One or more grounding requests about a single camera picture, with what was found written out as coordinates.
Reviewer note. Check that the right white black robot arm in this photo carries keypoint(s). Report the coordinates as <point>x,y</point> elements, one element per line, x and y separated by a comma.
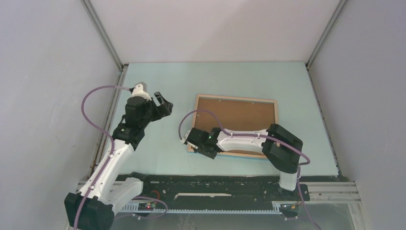
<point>280,147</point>

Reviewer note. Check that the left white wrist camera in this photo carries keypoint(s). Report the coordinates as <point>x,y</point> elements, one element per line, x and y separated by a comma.
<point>140,90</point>

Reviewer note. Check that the wooden picture frame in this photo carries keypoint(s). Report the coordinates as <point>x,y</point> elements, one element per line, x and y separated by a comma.
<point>234,99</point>

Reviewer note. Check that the small circuit board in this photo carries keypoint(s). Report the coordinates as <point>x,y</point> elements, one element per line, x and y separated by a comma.
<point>146,206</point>
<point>289,212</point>

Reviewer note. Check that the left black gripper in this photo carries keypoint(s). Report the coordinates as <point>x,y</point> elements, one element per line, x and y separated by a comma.
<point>165,108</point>

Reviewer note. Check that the left small circuit board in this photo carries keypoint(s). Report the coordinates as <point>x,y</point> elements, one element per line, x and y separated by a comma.
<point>146,206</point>

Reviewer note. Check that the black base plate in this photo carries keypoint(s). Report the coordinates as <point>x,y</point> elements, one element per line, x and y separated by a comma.
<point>216,193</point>

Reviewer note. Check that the aluminium rail frame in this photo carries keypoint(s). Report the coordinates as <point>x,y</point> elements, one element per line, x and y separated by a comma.
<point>320,193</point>

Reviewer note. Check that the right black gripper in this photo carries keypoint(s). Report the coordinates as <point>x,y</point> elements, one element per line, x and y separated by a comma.
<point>198,150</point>

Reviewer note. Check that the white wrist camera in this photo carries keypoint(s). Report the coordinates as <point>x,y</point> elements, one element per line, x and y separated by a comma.
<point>140,90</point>
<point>185,139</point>

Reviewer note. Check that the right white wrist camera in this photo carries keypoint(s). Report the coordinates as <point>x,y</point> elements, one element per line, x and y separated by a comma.
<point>185,139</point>

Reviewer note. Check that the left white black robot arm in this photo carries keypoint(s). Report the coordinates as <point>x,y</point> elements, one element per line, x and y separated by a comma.
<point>95,206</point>

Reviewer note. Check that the right small circuit board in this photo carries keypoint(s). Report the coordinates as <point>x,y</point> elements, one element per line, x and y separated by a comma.
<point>289,212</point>

